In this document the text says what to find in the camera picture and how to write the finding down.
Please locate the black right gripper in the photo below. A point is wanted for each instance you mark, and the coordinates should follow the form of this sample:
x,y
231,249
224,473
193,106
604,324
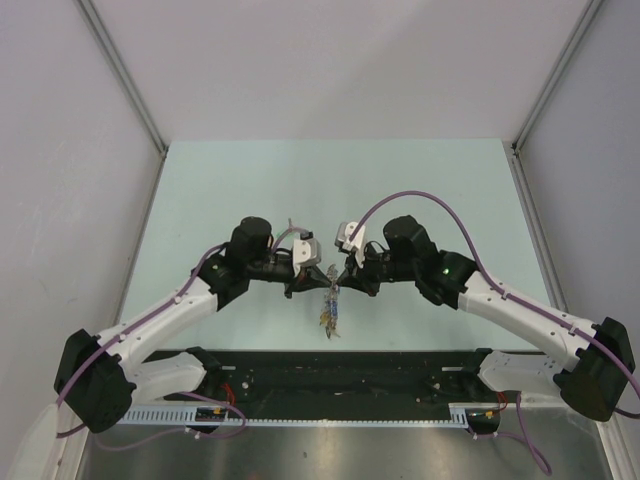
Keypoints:
x,y
359,277

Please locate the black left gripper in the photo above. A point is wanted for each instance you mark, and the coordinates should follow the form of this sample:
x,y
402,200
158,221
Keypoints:
x,y
309,278

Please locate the metal disc keyring organizer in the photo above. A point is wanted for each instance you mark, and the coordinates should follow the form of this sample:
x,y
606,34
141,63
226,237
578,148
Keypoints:
x,y
331,305

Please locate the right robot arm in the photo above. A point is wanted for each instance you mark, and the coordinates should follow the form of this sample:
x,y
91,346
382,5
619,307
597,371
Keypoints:
x,y
584,363

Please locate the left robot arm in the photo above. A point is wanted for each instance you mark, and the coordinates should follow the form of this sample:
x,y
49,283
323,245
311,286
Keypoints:
x,y
100,377

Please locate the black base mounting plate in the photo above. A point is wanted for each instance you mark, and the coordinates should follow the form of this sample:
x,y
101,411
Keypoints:
x,y
353,381

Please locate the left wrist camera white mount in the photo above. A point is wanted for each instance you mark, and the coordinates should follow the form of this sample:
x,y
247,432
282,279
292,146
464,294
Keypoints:
x,y
306,252

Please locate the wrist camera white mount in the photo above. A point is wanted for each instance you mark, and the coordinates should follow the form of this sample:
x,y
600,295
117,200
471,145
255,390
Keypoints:
x,y
351,239
306,252

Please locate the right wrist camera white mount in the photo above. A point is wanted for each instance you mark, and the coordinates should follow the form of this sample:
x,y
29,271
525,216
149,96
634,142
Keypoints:
x,y
351,239

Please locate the white slotted cable duct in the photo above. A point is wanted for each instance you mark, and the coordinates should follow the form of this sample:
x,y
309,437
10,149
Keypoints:
x,y
192,416

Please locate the right aluminium side rail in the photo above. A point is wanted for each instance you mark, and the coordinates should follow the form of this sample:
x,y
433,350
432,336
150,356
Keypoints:
x,y
543,254

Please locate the left aluminium frame post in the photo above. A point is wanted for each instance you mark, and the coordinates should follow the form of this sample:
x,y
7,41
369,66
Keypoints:
x,y
113,58

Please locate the aluminium frame post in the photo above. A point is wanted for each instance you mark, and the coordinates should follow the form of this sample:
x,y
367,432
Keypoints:
x,y
577,35
113,58

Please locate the right aluminium frame post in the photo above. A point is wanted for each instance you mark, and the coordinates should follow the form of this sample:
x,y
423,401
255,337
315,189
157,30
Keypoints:
x,y
577,35

